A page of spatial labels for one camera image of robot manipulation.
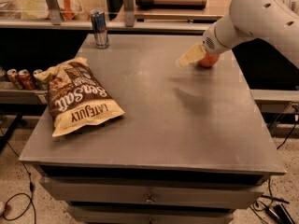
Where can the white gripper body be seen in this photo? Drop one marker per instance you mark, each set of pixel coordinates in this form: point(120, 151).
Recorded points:
point(212, 42)

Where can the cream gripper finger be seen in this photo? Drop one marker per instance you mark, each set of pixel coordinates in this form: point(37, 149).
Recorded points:
point(192, 56)

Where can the red apple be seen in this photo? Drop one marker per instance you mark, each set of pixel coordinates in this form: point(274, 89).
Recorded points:
point(209, 60)

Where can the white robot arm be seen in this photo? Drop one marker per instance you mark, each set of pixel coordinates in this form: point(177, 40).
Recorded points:
point(273, 21)

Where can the brown sea salt chip bag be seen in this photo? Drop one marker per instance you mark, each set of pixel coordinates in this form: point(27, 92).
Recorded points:
point(76, 98)

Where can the orange white bag behind glass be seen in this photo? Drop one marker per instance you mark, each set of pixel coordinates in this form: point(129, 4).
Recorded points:
point(69, 9)

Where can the yellow bag behind glass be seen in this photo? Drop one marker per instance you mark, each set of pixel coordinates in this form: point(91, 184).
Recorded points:
point(34, 10)

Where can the silver blue energy drink can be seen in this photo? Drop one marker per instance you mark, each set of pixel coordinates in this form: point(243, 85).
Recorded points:
point(98, 20)

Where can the upper grey drawer with knob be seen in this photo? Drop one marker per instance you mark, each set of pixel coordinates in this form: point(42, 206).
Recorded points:
point(152, 193)

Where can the green soda can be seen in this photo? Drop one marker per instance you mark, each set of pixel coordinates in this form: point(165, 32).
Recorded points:
point(41, 84)

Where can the orange soda can right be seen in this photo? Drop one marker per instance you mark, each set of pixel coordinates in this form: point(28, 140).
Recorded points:
point(26, 79)

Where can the orange soda can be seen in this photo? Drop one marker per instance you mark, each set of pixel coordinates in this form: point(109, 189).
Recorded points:
point(26, 79)
point(13, 76)

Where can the black power adapter on floor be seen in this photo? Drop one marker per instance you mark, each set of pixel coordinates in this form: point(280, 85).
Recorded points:
point(279, 214)

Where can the orange soda can left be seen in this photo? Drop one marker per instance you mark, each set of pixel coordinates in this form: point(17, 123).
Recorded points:
point(13, 76)

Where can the grey side shelf left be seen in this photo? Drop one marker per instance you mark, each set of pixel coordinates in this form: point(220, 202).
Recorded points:
point(9, 94)

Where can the lower grey drawer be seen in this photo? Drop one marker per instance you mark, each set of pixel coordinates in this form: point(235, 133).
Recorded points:
point(128, 215)

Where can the grey metal bracket middle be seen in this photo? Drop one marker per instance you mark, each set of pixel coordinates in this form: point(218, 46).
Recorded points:
point(129, 16)

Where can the grey metal bracket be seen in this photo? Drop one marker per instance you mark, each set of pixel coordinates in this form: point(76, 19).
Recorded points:
point(129, 16)
point(54, 11)

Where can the grey metal bracket left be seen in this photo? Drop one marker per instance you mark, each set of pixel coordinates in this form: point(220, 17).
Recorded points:
point(54, 11)

